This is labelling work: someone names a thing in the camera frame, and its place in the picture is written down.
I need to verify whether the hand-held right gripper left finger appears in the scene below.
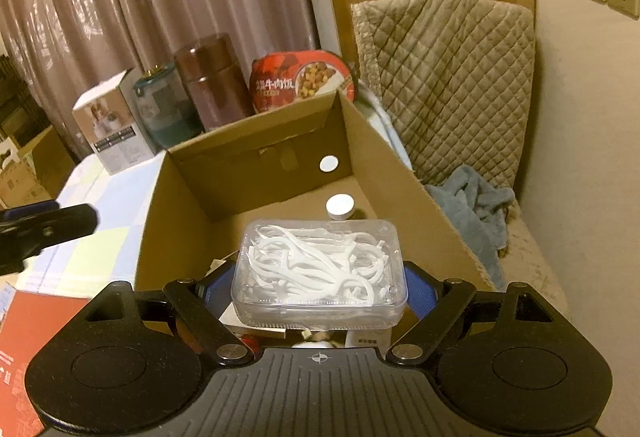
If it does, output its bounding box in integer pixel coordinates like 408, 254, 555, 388
80, 266, 253, 365

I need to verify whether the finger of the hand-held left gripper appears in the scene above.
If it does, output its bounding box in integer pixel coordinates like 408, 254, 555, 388
0, 204, 99, 276
0, 200, 59, 224

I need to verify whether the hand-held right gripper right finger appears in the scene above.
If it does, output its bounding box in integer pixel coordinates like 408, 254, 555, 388
385, 261, 557, 363

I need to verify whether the cardboard box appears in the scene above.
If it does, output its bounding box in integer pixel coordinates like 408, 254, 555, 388
135, 89, 497, 353

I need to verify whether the small white green bottle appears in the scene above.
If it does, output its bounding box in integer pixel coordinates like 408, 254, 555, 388
325, 193, 357, 221

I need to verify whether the pastel checkered tablecloth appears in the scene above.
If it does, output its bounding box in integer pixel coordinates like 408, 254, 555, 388
22, 151, 167, 299

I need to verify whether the printed shipping carton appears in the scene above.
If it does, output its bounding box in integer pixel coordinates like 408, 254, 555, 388
0, 126, 77, 210

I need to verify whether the white carved chair back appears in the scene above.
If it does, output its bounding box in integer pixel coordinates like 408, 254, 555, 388
0, 139, 22, 168

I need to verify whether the blue grey towel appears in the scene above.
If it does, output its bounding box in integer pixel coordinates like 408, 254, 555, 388
424, 165, 519, 289

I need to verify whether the white product box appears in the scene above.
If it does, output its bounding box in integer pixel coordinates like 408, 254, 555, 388
71, 68, 162, 176

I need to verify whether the beige seat cushion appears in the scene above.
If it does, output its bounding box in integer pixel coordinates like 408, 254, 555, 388
479, 204, 574, 319

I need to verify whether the green glass jar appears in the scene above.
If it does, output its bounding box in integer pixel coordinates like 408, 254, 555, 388
132, 64, 204, 153

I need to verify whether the brown metal thermos jar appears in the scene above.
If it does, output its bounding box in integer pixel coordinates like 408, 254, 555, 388
173, 32, 254, 133

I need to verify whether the beige quilted chair cover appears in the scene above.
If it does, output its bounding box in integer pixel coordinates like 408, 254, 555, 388
349, 0, 537, 198

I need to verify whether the red instant rice bowl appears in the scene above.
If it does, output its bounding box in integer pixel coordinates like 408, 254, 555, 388
249, 49, 357, 114

